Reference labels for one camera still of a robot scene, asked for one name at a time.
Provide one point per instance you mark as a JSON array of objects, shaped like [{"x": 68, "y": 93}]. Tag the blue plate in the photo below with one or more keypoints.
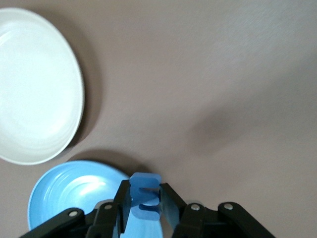
[{"x": 69, "y": 188}]

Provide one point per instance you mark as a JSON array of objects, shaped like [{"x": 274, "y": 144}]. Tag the blue foam letter E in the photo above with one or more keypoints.
[{"x": 144, "y": 181}]

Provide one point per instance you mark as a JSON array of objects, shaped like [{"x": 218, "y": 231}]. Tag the brown table cover sheet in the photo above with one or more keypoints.
[{"x": 198, "y": 74}]

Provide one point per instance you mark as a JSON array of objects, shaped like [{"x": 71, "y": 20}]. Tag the beige plate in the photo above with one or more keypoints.
[{"x": 37, "y": 86}]

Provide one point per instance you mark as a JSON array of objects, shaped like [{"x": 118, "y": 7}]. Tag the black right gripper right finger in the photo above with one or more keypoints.
[{"x": 198, "y": 223}]

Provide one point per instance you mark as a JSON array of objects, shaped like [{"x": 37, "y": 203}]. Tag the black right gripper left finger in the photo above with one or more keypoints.
[{"x": 104, "y": 223}]

